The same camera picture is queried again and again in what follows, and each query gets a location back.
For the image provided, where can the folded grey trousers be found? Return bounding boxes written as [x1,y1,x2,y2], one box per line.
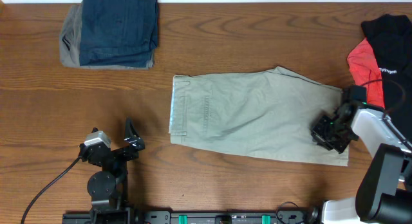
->
[59,3,154,70]

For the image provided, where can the folded dark blue jeans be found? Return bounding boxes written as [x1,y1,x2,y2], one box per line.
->
[79,0,159,68]

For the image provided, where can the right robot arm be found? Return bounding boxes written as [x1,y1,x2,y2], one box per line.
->
[307,102,411,223]

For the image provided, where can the khaki shorts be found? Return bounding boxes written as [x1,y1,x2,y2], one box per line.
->
[169,67,349,166]

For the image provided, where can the black t-shirt with print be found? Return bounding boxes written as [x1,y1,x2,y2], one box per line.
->
[361,14,411,140]

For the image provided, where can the red garment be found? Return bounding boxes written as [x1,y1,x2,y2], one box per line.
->
[347,39,385,108]

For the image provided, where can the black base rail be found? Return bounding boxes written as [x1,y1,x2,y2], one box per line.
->
[62,210,323,224]

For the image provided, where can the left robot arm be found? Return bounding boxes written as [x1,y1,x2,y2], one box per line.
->
[79,118,145,223]

